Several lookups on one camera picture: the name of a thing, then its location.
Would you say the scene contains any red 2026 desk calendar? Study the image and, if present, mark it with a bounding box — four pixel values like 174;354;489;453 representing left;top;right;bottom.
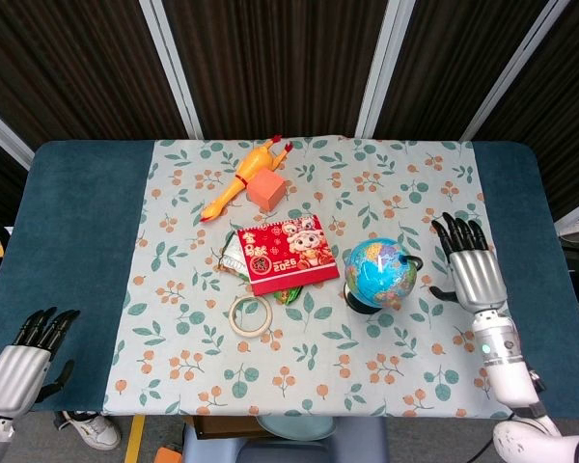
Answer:
235;214;341;297

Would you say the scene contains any orange cube block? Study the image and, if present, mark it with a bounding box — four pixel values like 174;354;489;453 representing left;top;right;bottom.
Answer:
247;169;288;211

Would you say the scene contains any small blue globe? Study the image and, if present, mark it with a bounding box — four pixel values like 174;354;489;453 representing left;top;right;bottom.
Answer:
341;236;425;314

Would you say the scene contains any yellow rubber chicken toy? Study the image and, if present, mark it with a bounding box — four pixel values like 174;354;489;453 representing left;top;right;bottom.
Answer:
199;134;293;223

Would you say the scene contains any grey blue stool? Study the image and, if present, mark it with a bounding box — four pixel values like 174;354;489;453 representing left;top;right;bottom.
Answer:
181;416;390;463

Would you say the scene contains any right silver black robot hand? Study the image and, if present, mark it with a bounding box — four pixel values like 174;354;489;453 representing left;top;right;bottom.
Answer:
428;211;508;312

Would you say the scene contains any white sneaker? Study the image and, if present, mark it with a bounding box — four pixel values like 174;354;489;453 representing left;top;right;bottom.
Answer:
53;410;123;450

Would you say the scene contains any brown cardboard box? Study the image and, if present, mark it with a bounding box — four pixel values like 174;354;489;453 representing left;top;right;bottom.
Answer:
192;415;274;441

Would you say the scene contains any green snack packet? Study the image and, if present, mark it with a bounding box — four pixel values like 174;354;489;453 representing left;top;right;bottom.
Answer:
271;285;305;307

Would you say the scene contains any teal table cover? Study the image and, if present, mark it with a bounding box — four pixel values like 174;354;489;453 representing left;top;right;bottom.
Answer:
0;139;579;414

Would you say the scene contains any light blue plate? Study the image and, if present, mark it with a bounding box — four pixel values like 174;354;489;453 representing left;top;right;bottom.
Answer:
256;414;338;441

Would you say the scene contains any beige tape roll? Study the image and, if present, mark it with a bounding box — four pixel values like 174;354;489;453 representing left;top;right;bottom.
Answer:
229;293;274;338

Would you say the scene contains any floral print tablecloth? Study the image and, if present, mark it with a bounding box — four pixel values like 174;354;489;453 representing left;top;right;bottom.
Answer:
101;136;512;418

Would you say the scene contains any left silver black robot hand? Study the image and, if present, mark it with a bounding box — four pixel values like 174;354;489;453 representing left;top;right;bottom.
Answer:
0;306;81;419

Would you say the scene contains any silver snack packet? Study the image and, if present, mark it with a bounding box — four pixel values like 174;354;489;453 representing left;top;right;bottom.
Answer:
216;230;250;277

